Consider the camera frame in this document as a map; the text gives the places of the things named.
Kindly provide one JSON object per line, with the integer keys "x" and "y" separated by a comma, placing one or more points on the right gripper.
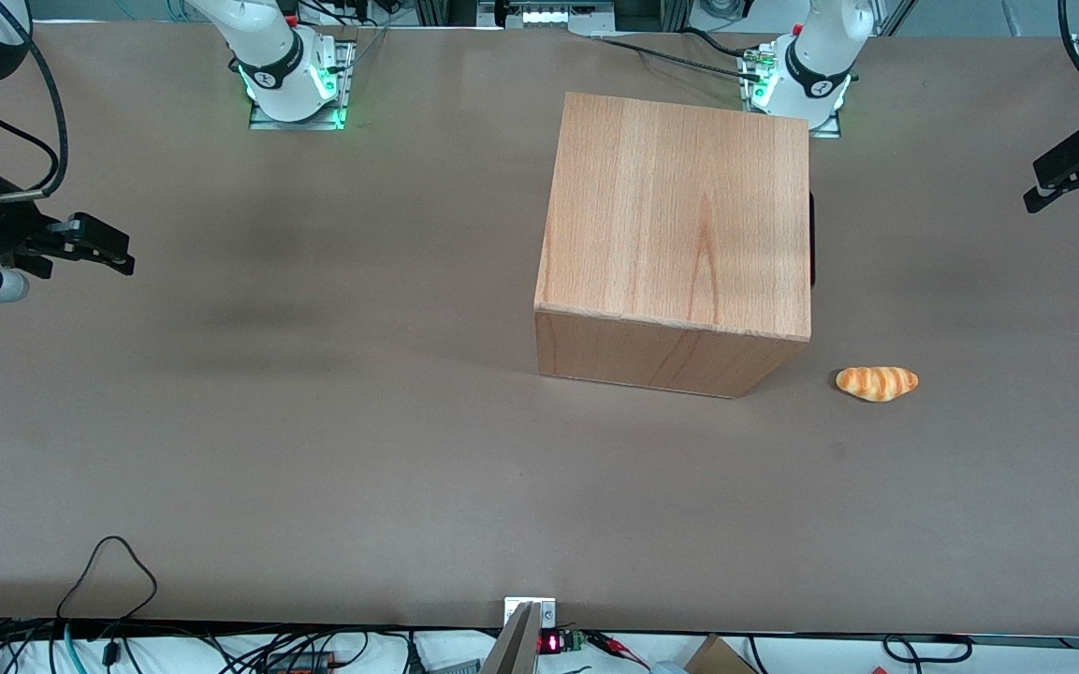
{"x": 2, "y": 227}

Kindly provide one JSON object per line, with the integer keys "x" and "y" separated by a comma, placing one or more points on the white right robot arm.
{"x": 277, "y": 56}

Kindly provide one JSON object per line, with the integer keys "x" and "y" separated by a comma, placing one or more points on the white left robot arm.
{"x": 815, "y": 56}

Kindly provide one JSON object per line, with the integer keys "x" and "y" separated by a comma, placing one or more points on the light wooden drawer cabinet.
{"x": 675, "y": 215}

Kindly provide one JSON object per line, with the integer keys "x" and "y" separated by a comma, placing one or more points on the toy bread roll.
{"x": 876, "y": 382}

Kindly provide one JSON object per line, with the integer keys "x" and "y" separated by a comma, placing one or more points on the white lit device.
{"x": 558, "y": 15}

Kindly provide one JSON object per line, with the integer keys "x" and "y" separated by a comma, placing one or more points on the brown cardboard piece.
{"x": 709, "y": 657}

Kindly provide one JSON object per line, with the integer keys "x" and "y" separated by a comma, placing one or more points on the red digit display module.
{"x": 560, "y": 642}

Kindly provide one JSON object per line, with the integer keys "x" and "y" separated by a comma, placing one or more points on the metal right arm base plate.
{"x": 348, "y": 75}

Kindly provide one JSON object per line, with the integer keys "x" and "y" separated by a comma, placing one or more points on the metal bracket with wooden bar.
{"x": 522, "y": 627}

